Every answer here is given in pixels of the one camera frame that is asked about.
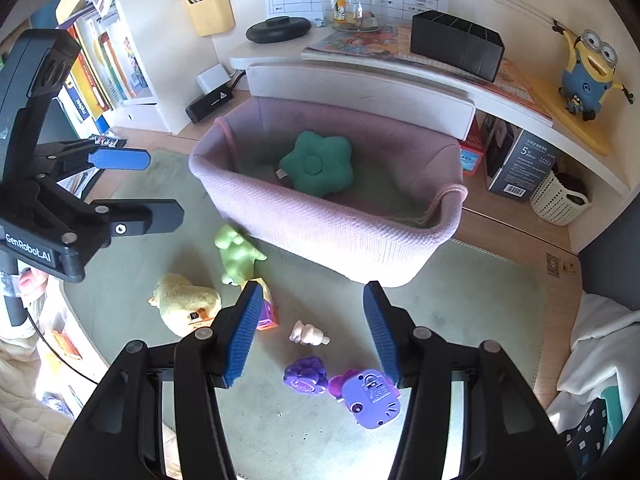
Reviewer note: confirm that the small white figure toy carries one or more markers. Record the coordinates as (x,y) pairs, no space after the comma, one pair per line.
(307,334)

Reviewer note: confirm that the white curved shelf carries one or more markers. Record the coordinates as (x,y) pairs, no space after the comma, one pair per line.
(575,155)

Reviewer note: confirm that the green dinosaur toy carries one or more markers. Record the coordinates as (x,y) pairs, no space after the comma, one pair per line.
(235,255)

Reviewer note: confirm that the dark blue carton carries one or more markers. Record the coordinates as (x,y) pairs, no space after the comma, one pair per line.
(525,165)

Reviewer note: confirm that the white bookshelf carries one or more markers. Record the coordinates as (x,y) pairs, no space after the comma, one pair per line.
(145,110)

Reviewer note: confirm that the row of books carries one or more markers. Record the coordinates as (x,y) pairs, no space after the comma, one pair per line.
(110,60)

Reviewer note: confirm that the small printed cards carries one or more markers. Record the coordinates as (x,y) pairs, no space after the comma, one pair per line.
(107,141)

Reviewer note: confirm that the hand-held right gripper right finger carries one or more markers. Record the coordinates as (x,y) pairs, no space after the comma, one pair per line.
(382,330)

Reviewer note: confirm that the black organizer box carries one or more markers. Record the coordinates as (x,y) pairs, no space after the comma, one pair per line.
(455,47)

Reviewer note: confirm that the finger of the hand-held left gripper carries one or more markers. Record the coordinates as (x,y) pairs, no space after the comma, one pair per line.
(120,158)
(150,215)

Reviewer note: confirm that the green mat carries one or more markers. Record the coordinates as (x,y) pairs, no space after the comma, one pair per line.
(475,285)

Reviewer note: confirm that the white drawer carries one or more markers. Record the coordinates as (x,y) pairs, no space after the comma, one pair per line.
(360,95)

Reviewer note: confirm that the white cloth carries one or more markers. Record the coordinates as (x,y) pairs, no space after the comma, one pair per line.
(600,340)

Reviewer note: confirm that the purple toy camera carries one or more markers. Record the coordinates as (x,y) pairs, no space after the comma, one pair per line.
(370,400)

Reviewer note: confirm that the dark dotted cloth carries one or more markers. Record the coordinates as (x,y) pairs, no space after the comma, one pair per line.
(590,430)

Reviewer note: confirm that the purple grape toy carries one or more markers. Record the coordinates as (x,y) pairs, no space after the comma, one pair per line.
(305,376)

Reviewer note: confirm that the black rectangular device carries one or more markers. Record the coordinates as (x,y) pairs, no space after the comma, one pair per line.
(210,104)

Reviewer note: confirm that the white slotted basket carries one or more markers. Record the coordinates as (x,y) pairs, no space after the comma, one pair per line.
(552,205)

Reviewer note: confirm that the black round disc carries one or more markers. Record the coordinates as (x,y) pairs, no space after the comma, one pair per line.
(277,30)

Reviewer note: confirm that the pink fabric basket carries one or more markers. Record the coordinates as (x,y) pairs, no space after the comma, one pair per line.
(325,240)

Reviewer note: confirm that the yellow board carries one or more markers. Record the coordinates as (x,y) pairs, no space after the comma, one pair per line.
(565,115)

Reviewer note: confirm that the green flower plush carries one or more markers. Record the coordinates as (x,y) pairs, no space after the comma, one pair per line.
(315,162)

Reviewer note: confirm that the yellow pen holder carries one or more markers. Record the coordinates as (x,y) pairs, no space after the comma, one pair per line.
(210,12)

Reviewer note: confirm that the beige quilted cloth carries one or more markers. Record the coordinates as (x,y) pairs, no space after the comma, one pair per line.
(25,385)

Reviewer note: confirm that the yellow chick plush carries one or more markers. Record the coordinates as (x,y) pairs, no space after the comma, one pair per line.
(185,300)

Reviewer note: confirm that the glass jar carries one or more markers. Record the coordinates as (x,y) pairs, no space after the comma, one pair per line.
(355,7)

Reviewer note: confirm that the black white carton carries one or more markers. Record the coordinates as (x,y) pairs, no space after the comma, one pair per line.
(497,142)

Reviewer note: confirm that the colourful picture book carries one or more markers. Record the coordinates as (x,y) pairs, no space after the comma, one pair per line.
(360,42)

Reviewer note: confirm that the colourful block toy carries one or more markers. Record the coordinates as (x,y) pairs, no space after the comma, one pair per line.
(267,315)

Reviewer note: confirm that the square code sticker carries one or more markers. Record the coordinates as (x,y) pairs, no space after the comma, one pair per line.
(560,265)

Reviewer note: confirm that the red box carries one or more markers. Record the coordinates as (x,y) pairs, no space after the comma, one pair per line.
(470,159)

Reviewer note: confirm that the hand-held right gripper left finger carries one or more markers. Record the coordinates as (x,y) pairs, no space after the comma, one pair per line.
(245,330)

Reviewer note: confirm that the yellow cartoon figure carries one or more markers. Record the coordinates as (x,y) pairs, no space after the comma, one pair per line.
(587,75)

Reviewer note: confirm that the white charger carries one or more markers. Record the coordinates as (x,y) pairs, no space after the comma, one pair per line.
(212,79)

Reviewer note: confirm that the person's left hand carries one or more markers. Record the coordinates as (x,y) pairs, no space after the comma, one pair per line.
(32,282)

